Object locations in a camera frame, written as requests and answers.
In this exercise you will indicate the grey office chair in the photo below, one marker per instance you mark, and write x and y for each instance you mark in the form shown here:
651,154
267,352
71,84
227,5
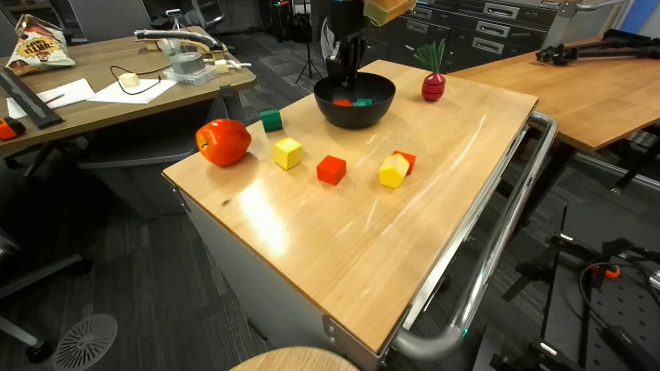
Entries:
109,16

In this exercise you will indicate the brown wooden desk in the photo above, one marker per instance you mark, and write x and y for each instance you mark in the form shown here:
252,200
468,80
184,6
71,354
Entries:
103,113

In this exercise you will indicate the white power adapter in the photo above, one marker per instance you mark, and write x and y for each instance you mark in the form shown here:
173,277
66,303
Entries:
128,79

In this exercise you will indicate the black drawer cabinet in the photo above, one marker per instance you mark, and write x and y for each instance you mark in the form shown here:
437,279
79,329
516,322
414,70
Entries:
495,28

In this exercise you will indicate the grey tape roll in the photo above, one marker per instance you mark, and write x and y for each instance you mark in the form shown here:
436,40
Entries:
185,67

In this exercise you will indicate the round wooden stool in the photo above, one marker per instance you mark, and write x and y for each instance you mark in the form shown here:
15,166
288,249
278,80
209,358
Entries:
295,361

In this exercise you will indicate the red toy radish green leaves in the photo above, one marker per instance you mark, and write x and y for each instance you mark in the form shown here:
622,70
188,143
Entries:
434,84

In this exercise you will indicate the grey metal tool cart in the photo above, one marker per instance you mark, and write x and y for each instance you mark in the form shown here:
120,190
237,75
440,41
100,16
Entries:
261,289

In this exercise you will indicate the yellow wooden block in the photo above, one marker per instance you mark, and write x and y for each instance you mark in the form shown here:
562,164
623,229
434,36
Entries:
393,174

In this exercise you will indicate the large green wooden block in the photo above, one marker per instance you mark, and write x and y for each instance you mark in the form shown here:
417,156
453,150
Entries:
362,101

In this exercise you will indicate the black metal stand frame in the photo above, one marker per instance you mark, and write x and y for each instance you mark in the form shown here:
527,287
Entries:
619,322

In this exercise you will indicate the black bowl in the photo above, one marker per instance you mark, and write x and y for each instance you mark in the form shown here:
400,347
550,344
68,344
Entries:
352,116

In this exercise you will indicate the red wooden cube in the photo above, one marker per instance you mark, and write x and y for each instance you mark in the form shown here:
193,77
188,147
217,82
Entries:
330,170

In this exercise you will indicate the wrist camera with beige mount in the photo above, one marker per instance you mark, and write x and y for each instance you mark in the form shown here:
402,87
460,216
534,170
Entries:
388,11

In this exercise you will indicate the small orange object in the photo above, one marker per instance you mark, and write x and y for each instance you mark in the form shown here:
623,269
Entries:
8,129

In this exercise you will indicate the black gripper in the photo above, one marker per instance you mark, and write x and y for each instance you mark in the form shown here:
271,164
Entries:
347,16

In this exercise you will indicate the round grey floor disc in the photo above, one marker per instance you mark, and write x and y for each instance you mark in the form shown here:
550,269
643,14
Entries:
83,342

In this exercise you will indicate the curved white black device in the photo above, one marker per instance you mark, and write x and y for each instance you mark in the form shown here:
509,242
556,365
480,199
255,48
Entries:
176,34

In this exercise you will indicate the light wooden table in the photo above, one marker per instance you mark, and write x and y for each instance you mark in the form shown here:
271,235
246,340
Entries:
605,103

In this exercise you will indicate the white paper sheet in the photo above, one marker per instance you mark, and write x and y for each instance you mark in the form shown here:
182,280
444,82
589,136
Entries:
62,95
137,90

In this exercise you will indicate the black folded tripod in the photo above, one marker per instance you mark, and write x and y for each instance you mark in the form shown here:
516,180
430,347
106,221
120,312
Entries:
591,49

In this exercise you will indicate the round standing fan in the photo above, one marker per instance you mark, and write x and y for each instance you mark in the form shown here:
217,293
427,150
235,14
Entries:
322,34

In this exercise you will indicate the black office chair base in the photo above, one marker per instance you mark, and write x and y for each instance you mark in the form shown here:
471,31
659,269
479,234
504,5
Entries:
27,274

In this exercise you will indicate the yellow wooden cube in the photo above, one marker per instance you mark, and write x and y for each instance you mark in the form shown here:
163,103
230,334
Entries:
286,153

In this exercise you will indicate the chips bag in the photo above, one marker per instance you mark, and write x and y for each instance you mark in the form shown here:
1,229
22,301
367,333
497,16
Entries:
38,48

